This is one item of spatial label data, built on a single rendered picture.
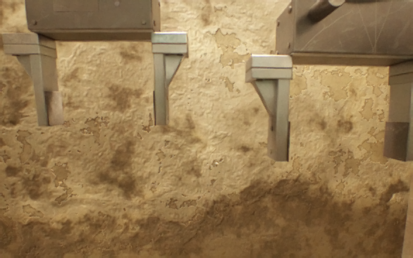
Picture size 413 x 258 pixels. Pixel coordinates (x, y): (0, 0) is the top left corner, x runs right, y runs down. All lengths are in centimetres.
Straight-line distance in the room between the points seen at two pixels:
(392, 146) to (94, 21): 34
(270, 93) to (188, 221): 62
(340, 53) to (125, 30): 21
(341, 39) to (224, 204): 63
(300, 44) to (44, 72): 27
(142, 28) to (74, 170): 59
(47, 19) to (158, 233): 66
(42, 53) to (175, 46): 15
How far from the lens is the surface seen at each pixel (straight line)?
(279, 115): 21
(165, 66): 25
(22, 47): 31
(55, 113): 31
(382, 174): 106
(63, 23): 28
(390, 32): 27
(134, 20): 25
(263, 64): 21
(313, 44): 22
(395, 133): 30
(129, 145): 70
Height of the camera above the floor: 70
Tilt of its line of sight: 5 degrees down
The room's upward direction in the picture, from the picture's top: 2 degrees clockwise
